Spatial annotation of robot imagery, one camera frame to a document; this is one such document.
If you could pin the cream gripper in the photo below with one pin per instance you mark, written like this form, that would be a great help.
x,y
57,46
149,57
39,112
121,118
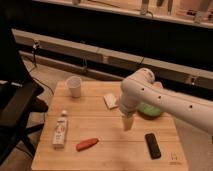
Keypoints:
x,y
127,121

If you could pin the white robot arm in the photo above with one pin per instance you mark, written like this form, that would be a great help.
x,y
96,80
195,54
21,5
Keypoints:
x,y
138,87

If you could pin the white ceramic cup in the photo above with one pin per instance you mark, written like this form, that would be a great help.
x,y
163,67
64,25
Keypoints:
x,y
73,83

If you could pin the green bowl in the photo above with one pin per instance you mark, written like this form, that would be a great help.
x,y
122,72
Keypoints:
x,y
149,110

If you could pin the white sponge block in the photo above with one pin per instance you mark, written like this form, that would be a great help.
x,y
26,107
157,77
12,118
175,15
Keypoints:
x,y
110,101

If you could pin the black remote control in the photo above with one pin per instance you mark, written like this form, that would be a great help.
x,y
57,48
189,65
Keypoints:
x,y
153,147

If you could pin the white tube with cap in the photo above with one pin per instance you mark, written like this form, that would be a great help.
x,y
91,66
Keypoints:
x,y
60,130

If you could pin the black office chair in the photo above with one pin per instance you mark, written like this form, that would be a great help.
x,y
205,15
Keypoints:
x,y
18,98

